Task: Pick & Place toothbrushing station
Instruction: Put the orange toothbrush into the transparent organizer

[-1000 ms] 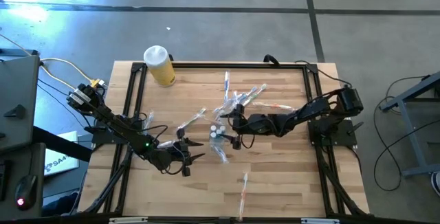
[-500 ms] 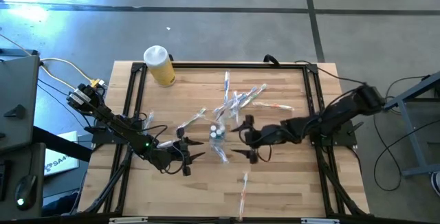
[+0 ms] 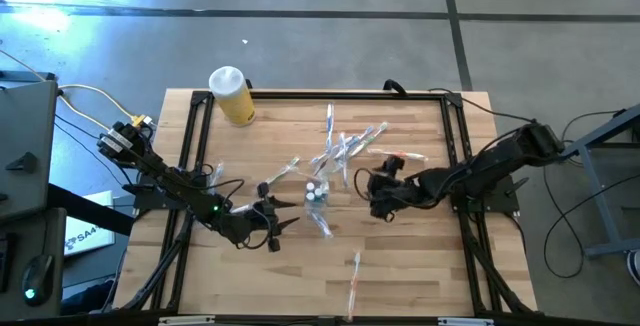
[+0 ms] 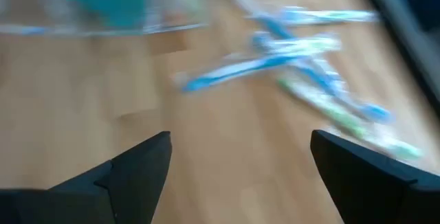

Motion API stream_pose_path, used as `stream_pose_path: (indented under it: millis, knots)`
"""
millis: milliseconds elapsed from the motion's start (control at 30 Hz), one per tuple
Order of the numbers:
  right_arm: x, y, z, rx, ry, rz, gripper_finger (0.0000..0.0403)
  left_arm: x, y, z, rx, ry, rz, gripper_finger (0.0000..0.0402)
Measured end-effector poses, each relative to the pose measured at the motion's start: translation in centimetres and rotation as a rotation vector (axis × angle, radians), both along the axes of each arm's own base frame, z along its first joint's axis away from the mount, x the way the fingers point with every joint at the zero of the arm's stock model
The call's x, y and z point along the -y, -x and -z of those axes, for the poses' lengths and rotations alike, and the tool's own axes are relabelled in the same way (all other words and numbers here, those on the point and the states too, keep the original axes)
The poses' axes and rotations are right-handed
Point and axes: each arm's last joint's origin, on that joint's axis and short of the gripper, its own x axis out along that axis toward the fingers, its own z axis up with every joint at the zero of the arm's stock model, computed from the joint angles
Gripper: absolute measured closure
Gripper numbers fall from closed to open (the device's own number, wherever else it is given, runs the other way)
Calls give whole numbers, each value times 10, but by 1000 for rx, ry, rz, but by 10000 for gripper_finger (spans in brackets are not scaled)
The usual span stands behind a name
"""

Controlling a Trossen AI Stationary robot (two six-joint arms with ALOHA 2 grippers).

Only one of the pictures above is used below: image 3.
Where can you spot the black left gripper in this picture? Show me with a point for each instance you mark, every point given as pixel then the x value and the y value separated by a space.
pixel 245 223

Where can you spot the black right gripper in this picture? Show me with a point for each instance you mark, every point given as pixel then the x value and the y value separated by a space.
pixel 390 191

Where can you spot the orange toothbrush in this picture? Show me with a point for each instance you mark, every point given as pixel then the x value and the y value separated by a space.
pixel 400 155
pixel 354 286

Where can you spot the blue toothbrush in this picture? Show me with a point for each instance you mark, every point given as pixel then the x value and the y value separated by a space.
pixel 357 141
pixel 329 126
pixel 245 208
pixel 344 161
pixel 322 226

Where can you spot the white toothbrush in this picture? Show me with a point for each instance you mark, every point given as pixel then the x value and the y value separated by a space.
pixel 216 173

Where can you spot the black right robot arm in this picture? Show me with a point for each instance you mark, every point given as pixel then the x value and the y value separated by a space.
pixel 490 161

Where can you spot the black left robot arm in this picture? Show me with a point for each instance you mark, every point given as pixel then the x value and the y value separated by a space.
pixel 165 171

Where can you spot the yellow wipes canister white lid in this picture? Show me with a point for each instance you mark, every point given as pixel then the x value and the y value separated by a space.
pixel 235 101

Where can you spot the white printed sheet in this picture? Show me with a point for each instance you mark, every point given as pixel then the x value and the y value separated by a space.
pixel 90 226

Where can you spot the black diagonal beam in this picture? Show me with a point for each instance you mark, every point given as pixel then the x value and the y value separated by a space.
pixel 85 208

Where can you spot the grey metal stand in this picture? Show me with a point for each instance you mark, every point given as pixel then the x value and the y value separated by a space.
pixel 595 201

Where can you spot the black computer mouse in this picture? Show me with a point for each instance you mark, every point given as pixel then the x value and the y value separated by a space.
pixel 39 278

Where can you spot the black aluminium table frame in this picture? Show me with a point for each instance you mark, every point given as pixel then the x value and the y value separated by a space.
pixel 300 95

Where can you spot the silver aluminium bracket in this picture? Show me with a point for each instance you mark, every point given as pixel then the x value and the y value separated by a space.
pixel 465 322

